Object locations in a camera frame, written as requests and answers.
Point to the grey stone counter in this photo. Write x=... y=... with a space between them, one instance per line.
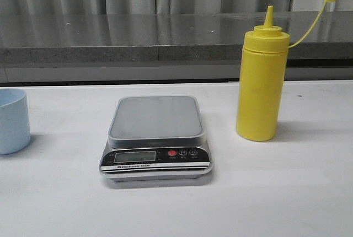
x=127 y=49

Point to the light blue plastic cup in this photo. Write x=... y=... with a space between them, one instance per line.
x=15 y=128

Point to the yellow squeeze bottle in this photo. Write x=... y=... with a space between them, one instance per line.
x=262 y=71

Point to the digital kitchen scale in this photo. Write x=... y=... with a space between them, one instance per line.
x=156 y=138

